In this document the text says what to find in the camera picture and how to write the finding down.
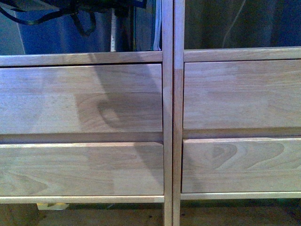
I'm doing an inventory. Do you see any left wooden shelf cabinet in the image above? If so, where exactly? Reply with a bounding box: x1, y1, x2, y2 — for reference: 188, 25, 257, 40
0, 0, 174, 226

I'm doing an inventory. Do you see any wooden shelf cabinet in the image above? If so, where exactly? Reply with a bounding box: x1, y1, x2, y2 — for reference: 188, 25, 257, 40
0, 0, 174, 226
173, 0, 301, 226

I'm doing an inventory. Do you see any right wooden shelf cabinet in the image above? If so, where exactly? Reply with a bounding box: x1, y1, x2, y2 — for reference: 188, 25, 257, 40
173, 0, 301, 226

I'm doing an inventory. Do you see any upper left wooden drawer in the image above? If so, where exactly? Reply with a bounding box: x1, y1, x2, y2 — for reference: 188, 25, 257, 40
0, 64, 162, 135

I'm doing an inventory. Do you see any wooden drawer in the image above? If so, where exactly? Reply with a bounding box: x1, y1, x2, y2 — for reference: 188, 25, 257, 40
182, 138, 301, 193
0, 142, 164, 196
0, 64, 162, 135
183, 60, 301, 129

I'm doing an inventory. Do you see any lower left wooden drawer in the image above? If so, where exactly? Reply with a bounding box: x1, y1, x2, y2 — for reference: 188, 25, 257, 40
0, 142, 164, 196

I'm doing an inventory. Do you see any white spine book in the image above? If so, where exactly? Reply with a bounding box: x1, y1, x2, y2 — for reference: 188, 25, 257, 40
110, 9, 116, 52

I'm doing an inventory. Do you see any upper right wooden drawer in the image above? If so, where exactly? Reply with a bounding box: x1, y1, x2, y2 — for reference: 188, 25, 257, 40
183, 60, 301, 129

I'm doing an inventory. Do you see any dark green book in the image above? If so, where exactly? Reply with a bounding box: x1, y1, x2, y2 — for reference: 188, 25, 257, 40
131, 7, 137, 51

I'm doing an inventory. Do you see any lower right wooden drawer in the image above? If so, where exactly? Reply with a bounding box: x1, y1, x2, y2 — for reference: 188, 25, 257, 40
182, 138, 301, 193

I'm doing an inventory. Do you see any black cable bundle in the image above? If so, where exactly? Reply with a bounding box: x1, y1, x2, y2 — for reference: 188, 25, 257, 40
0, 0, 148, 37

